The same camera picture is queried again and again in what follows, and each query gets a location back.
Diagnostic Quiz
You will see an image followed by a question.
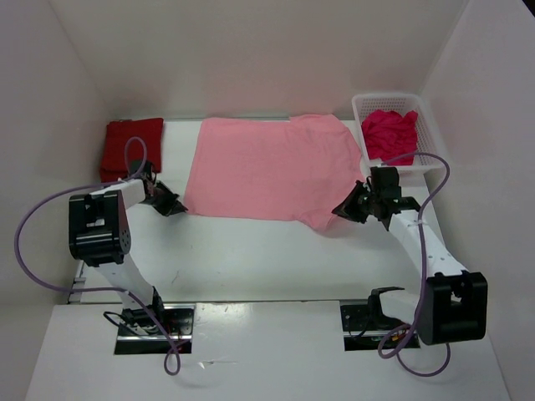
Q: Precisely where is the dark red t shirt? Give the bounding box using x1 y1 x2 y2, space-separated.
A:
99 118 164 182

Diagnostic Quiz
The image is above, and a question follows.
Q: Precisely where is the pink t shirt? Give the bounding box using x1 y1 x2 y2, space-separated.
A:
184 114 364 231

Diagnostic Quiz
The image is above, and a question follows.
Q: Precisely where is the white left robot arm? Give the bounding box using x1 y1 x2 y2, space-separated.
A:
69 160 187 335

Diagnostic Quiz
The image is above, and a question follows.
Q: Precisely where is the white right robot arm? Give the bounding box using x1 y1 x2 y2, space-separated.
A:
333 166 488 345

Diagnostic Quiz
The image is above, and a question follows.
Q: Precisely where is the white plastic laundry basket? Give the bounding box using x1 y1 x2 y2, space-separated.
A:
351 92 446 168

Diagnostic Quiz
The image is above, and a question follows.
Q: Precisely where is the magenta t shirt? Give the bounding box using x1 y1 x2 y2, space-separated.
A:
361 109 419 161

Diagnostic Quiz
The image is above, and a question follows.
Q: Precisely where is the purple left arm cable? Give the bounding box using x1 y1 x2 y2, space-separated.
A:
14 136 193 374

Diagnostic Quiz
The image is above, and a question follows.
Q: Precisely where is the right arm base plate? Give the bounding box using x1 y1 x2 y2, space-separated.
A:
339 299 403 352

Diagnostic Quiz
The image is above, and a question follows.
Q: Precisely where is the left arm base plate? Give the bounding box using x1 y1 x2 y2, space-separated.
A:
105 303 196 356

